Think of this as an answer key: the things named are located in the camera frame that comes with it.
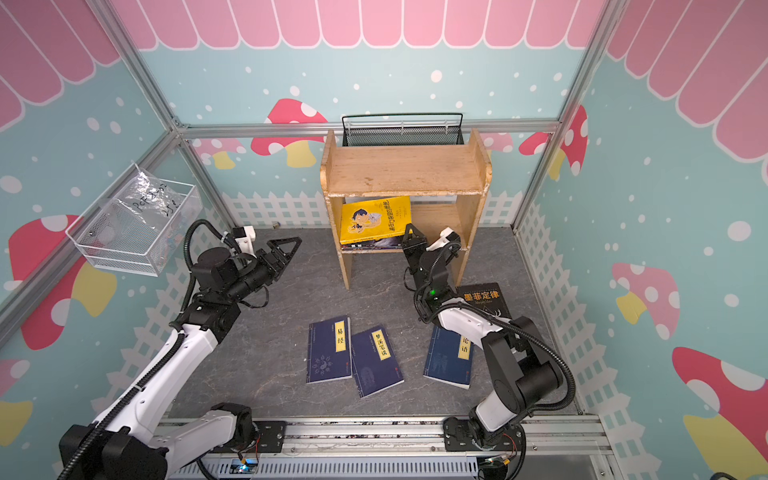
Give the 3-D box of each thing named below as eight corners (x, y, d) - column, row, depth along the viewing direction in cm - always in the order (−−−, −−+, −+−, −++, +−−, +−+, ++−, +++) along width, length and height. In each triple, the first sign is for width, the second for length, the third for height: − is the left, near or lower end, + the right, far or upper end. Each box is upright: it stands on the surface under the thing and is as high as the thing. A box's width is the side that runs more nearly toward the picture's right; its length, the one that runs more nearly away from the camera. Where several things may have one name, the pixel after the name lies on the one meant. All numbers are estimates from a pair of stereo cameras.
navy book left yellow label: (308, 384, 85) (305, 381, 82) (310, 325, 96) (308, 321, 94) (353, 378, 86) (352, 375, 83) (350, 320, 97) (349, 316, 95)
